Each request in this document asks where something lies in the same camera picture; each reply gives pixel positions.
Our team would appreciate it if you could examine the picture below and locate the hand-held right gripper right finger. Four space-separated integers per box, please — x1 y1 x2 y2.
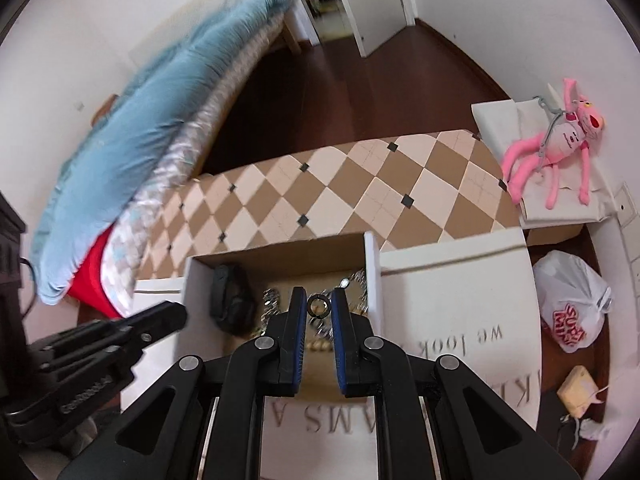
331 287 586 480

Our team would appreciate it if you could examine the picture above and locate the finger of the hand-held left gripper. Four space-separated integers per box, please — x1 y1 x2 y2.
27 301 189 373

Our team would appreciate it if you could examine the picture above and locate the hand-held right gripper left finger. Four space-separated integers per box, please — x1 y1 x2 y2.
57 286 307 480

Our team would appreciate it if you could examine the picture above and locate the wooden bead bracelet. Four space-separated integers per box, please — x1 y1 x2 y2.
302 337 335 357

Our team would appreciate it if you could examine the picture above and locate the thick silver chain bracelet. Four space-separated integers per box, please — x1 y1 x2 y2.
257 287 292 337

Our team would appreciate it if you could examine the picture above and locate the white cardboard box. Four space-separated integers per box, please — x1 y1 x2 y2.
181 231 382 401

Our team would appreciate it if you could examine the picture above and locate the thin silver bracelet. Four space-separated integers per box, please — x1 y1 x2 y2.
340 269 368 293

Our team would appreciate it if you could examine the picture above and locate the black fitness band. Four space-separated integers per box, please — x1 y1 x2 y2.
210 264 257 337

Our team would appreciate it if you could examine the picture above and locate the red blanket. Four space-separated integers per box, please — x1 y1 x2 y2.
67 232 126 318

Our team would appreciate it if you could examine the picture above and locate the checkered printed tablecloth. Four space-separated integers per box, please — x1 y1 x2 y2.
135 130 543 480

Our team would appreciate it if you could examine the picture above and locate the dark wooden furniture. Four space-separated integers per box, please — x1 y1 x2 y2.
0 190 28 351

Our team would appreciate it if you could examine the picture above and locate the light blue quilt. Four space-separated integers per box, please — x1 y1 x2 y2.
30 0 293 306

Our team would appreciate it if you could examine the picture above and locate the white plastic bag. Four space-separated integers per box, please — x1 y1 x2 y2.
532 250 613 353

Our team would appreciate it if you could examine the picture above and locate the yellow sponge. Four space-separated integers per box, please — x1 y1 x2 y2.
557 365 601 417

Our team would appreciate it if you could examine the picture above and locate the pink plush toy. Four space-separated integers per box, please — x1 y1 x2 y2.
501 77 607 210

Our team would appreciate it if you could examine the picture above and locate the white power strip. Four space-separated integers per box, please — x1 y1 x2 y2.
617 182 640 281

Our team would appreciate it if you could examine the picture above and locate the white door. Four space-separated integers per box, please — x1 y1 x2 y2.
325 0 417 58

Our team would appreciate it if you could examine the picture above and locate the wooden bed frame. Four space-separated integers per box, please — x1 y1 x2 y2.
282 10 303 56

